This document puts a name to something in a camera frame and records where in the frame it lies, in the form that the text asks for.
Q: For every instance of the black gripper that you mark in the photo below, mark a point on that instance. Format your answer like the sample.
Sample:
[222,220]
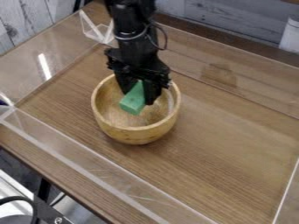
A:
[135,62]

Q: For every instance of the green rectangular block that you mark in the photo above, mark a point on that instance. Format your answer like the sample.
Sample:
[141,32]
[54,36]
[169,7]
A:
[134,100]

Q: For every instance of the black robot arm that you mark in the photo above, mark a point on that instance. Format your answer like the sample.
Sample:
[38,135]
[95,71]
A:
[133,15]

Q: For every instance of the light wooden bowl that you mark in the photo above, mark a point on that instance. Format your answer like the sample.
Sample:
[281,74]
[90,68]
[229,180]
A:
[127,128]

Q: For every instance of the white cylindrical container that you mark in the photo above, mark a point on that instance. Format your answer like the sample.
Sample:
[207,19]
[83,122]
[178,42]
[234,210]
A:
[290,39]

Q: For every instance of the black table leg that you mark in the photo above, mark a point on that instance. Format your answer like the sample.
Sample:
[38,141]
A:
[45,190]

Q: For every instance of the clear acrylic tray enclosure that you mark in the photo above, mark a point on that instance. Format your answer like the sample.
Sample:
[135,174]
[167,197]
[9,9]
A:
[226,166]

